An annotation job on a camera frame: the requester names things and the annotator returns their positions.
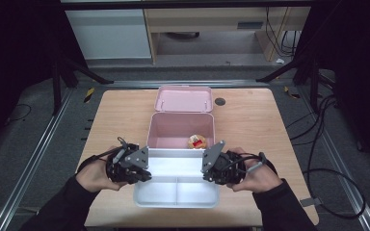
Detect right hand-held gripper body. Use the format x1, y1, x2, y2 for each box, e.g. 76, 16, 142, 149
201, 140, 245, 186

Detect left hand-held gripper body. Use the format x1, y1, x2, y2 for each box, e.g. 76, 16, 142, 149
106, 143, 150, 184

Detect round pastry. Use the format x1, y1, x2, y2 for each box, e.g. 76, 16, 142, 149
187, 134, 208, 150

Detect white divided tray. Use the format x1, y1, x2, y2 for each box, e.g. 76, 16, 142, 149
133, 147, 221, 209

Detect pink storage box with lid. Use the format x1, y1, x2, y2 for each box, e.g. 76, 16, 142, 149
146, 85, 216, 150

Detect person's left hand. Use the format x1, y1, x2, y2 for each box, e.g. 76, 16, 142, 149
75, 146, 128, 193

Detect person's right hand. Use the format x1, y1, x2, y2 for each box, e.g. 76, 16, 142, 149
226, 147, 285, 193

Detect yellow black tape strip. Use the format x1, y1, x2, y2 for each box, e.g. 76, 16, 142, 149
83, 87, 95, 104
283, 86, 302, 100

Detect black metal stand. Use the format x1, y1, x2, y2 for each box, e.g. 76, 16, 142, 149
51, 57, 114, 116
255, 54, 323, 114

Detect white cabinet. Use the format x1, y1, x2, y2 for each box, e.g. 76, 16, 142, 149
63, 9, 152, 61

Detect light wooden desk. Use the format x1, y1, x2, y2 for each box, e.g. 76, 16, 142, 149
143, 7, 312, 64

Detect dark curtain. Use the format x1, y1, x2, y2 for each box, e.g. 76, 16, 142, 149
0, 0, 85, 155
297, 0, 370, 176

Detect grey cable plug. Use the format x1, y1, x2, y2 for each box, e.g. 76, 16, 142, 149
246, 161, 265, 173
112, 148, 125, 166

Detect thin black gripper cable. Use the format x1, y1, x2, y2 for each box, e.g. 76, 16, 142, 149
76, 137, 130, 175

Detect aluminium cross rail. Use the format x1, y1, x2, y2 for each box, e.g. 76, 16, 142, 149
104, 79, 271, 90

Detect grey cable tag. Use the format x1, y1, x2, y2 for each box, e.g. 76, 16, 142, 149
300, 197, 323, 208

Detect aluminium floor rail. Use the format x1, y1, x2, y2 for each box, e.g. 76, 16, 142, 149
297, 86, 370, 231
0, 88, 75, 231

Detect thin black floor cable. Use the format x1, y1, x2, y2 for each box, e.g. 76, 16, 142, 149
4, 103, 33, 127

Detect hanging black desk cables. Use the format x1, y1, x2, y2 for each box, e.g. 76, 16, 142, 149
264, 7, 303, 58

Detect thick black gripper cable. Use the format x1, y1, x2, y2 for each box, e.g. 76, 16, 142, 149
229, 94, 366, 220

